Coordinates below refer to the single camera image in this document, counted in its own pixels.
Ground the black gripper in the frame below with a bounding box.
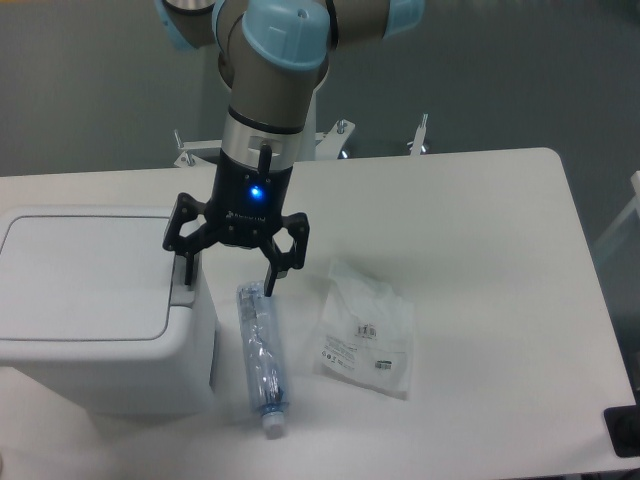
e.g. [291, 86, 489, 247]
[162, 153, 310, 297]

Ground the white trash can lid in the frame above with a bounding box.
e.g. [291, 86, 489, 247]
[1, 215, 174, 341]

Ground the white plastic trash can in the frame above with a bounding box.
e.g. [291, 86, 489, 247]
[1, 205, 219, 415]

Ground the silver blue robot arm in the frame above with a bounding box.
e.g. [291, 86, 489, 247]
[155, 1, 425, 295]

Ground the clear plastic water bottle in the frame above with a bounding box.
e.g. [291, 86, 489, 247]
[236, 281, 290, 440]

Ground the white plastic packaging bag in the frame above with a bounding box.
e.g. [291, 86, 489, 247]
[314, 260, 414, 400]

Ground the black device at table edge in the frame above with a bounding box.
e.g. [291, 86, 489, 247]
[604, 405, 639, 458]

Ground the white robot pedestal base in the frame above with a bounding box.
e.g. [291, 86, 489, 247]
[173, 95, 430, 168]

